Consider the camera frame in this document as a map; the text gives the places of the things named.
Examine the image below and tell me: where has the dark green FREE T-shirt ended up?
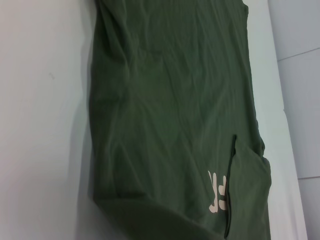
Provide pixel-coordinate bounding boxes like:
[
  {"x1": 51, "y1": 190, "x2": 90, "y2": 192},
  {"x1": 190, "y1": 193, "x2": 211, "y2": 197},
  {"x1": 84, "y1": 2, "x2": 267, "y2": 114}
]
[{"x1": 84, "y1": 0, "x2": 273, "y2": 240}]

